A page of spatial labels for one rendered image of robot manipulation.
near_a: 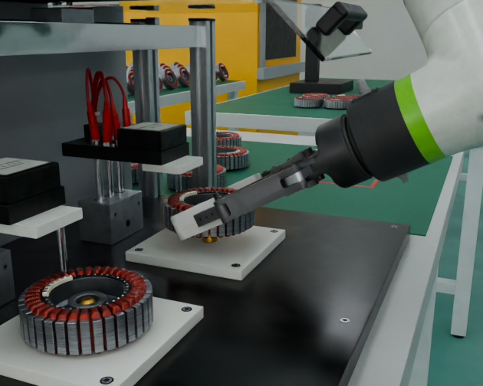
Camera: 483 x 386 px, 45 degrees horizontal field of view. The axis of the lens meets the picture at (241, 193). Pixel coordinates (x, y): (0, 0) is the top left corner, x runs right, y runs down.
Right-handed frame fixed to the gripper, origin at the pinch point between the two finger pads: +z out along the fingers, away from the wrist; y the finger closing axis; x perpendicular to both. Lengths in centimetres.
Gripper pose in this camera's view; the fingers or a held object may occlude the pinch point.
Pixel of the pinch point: (211, 209)
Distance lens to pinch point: 71.6
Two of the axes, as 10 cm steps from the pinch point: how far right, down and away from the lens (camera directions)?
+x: 4.3, 9.0, 0.6
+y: -3.9, 2.4, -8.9
